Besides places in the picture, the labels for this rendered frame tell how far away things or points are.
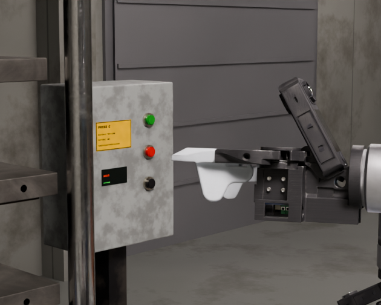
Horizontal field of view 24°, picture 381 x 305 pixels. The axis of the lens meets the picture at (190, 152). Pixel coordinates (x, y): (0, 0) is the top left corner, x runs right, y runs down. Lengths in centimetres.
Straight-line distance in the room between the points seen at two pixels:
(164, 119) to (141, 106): 9
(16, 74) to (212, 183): 100
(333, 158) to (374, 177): 5
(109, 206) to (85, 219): 21
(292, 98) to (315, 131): 4
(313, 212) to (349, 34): 756
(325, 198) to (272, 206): 6
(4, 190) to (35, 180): 8
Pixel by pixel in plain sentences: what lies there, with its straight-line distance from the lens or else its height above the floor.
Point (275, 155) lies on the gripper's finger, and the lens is 96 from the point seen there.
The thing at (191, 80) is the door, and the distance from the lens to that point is 669.
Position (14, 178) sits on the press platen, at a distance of 190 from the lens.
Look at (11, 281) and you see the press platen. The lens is 204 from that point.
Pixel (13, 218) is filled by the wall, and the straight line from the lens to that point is 575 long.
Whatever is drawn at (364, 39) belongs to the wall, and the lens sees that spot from 875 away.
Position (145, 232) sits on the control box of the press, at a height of 110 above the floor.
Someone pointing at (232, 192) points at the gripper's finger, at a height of 141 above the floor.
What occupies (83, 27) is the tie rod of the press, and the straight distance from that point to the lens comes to 189.
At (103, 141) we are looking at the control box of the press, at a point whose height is 134.
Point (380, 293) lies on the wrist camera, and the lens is 149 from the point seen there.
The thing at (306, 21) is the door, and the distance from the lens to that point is 785.
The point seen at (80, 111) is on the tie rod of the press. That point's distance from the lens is 190.
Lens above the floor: 159
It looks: 8 degrees down
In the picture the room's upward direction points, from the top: straight up
